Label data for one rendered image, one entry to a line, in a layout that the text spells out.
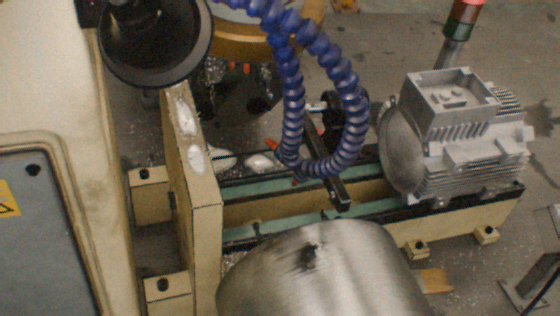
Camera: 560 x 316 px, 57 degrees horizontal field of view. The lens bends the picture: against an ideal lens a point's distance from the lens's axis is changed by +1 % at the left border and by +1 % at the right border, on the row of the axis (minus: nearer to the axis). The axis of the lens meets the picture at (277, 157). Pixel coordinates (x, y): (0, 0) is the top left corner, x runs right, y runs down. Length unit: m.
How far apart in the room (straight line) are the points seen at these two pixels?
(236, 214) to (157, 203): 0.15
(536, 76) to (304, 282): 1.24
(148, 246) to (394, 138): 0.51
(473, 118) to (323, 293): 0.44
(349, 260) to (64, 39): 0.36
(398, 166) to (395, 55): 0.61
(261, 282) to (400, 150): 0.52
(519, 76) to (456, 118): 0.81
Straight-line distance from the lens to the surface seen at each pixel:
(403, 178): 0.99
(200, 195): 0.64
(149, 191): 0.97
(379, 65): 1.51
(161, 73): 0.30
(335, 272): 0.57
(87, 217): 0.57
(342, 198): 0.81
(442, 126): 0.86
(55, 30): 0.42
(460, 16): 1.22
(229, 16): 0.58
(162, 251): 1.01
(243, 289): 0.60
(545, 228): 0.89
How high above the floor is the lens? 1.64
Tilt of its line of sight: 46 degrees down
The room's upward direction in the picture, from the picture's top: 8 degrees clockwise
